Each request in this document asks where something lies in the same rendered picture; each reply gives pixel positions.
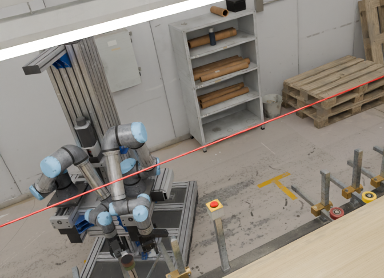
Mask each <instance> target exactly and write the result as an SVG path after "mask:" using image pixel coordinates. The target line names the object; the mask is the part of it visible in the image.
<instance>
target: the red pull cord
mask: <svg viewBox="0 0 384 278"><path fill-rule="evenodd" d="M383 77H384V76H381V77H379V78H376V79H373V80H371V81H369V82H366V83H363V84H360V85H359V86H355V87H353V88H350V89H348V90H346V91H342V92H340V93H338V94H335V95H333V96H330V97H328V98H325V99H322V100H320V101H317V102H315V103H312V104H310V105H307V106H305V107H302V108H299V109H297V110H294V111H292V112H289V113H287V114H284V115H281V116H279V117H276V118H274V119H271V120H268V121H266V122H263V123H261V124H258V125H256V126H253V127H250V128H248V129H246V130H243V131H240V132H238V133H236V134H233V135H230V136H227V137H225V138H223V139H220V140H217V141H215V142H212V143H210V144H207V145H205V146H202V147H200V148H197V149H194V150H192V151H189V152H187V153H184V154H182V155H179V156H176V157H174V158H171V159H169V160H166V161H164V162H161V163H158V164H156V165H153V166H151V167H148V168H145V169H144V170H140V171H138V172H135V173H133V174H130V175H127V176H125V177H123V178H120V179H117V180H115V181H113V182H110V183H107V184H104V185H102V186H100V187H97V188H95V189H92V190H89V191H87V192H84V193H82V194H79V195H77V196H74V197H72V198H69V199H66V200H64V201H61V202H59V203H56V204H53V205H51V206H48V207H46V208H43V209H40V210H38V211H35V212H33V213H30V214H28V215H25V216H23V217H20V218H17V219H15V220H12V221H10V222H8V223H5V224H2V225H0V228H1V227H3V226H5V225H8V224H10V223H13V222H15V221H18V220H21V219H23V218H26V217H28V216H31V215H33V214H36V213H39V212H41V211H44V210H46V209H49V208H51V207H54V206H57V205H59V204H62V203H64V202H67V201H69V200H71V199H75V198H77V197H79V196H82V195H84V194H87V193H89V192H92V191H95V190H97V189H100V188H102V187H105V186H108V185H110V184H113V183H115V182H118V181H120V180H123V179H126V178H128V177H130V176H133V175H136V174H138V173H140V172H143V171H146V170H148V169H151V168H153V167H156V166H158V165H161V164H164V163H166V162H169V161H171V160H174V159H176V158H179V157H181V156H184V155H187V154H189V153H191V152H194V151H197V150H200V149H202V148H204V147H207V146H209V145H212V144H214V143H217V142H220V141H222V140H225V139H227V138H230V137H232V136H235V135H238V134H240V133H243V132H245V131H248V130H250V129H252V128H255V127H258V126H261V125H263V124H265V123H268V122H271V121H273V120H276V119H278V118H281V117H283V116H286V115H288V114H291V113H294V112H296V111H299V110H301V109H304V108H306V107H309V106H312V105H314V104H316V103H319V102H322V101H324V100H326V99H329V98H332V97H334V96H337V95H339V94H342V93H344V92H347V91H350V90H352V89H355V88H357V87H360V86H363V85H365V84H368V83H370V82H373V81H375V80H377V79H381V78H383Z"/></svg>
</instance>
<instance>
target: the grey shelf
mask: <svg viewBox="0 0 384 278"><path fill-rule="evenodd" d="M181 23H182V24H183V23H187V25H181ZM168 25H169V31H170V36H171V42H172V45H173V51H174V56H175V62H176V65H177V71H178V76H179V82H180V85H181V91H182V96H183V102H184V105H185V111H186V116H187V122H188V125H189V131H190V138H191V139H193V138H195V139H196V140H197V141H198V142H199V143H200V144H201V145H202V146H205V145H206V144H208V143H211V142H213V141H215V140H217V139H220V138H224V137H226V136H229V135H232V134H234V133H237V132H240V131H242V130H245V129H247V128H250V127H253V126H256V125H258V124H261V123H263V122H264V120H263V104H262V89H261V73H260V65H259V50H258V34H257V19H256V11H255V10H253V9H248V8H246V10H242V11H239V12H236V13H235V12H232V11H229V14H228V16H226V17H223V16H221V15H217V14H214V13H207V14H203V15H199V16H197V17H192V18H189V19H185V20H182V21H178V22H174V23H171V24H168ZM209 27H213V28H214V32H217V31H221V30H224V29H228V28H230V27H233V28H235V27H236V31H237V34H236V35H235V36H232V37H228V38H225V39H221V40H218V41H216V45H214V46H211V45H210V43H208V44H205V45H202V46H198V47H194V48H192V49H190V48H189V47H188V43H187V40H190V39H193V38H197V37H201V36H203V35H207V34H209ZM237 45H238V46H237ZM235 55H239V57H242V58H243V59H245V58H249V59H250V64H248V65H249V67H248V68H246V69H243V70H239V71H236V72H232V73H230V74H227V75H224V76H220V77H217V78H214V79H211V80H207V81H205V82H201V81H200V80H196V81H194V75H193V68H196V67H199V66H203V65H206V64H209V63H213V62H216V61H220V60H222V59H226V58H229V57H233V56H235ZM241 82H243V83H244V85H245V86H244V87H248V88H249V92H247V93H245V94H242V95H239V96H236V97H234V98H231V99H229V100H226V101H223V102H221V103H218V104H215V105H212V106H210V107H207V108H204V109H201V106H200V102H199V101H198V98H197V97H198V96H201V95H204V94H207V93H210V92H213V91H216V90H220V89H222V88H225V87H229V86H232V85H234V84H237V83H241ZM243 104H244V106H243Z"/></svg>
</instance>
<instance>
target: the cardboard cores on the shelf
mask: <svg viewBox="0 0 384 278"><path fill-rule="evenodd" d="M214 33H215V41H218V40H221V39H225V38H228V37H232V36H235V35H236V34H237V31H236V29H235V28H233V27H230V28H228V29H224V30H221V31H217V32H214ZM187 43H188V47H189V48H190V49H192V48H194V47H198V46H202V45H205V44H208V43H210V38H209V34H207V35H203V36H201V37H197V38H193V39H190V40H187ZM248 64H250V59H249V58H245V59H243V58H242V57H239V56H238V55H235V56H233V57H229V58H226V59H222V60H220V61H216V62H213V63H209V64H206V65H203V66H199V67H196V68H193V75H194V81H196V80H200V81H201V82H205V81H207V80H211V79H214V78H217V77H220V76H224V75H227V74H230V73H232V72H236V71H239V70H243V69H246V68H248V67H249V65H248ZM244 86H245V85H244V83H243V82H241V83H237V84H234V85H232V86H229V87H225V88H222V89H220V90H216V91H213V92H210V93H207V94H204V95H201V96H198V97H197V98H198V101H199V102H200V106H201V109H204V108H207V107H210V106H212V105H215V104H218V103H221V102H223V101H226V100H229V99H231V98H234V97H236V96H239V95H242V94H245V93H247V92H249V88H248V87H244Z"/></svg>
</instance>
